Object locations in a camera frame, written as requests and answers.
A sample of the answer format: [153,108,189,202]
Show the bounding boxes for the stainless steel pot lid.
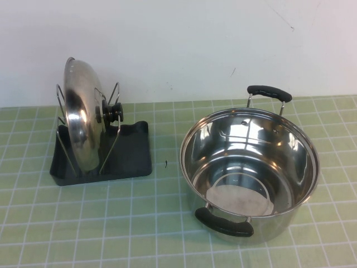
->
[63,56,124,173]

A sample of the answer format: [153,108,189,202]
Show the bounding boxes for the green grid tablecloth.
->
[0,94,357,268]

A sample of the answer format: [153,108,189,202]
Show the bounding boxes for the wire lid rack black tray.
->
[49,82,154,188]

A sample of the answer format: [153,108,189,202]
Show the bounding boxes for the stainless steel pot black handles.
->
[179,84,321,246]

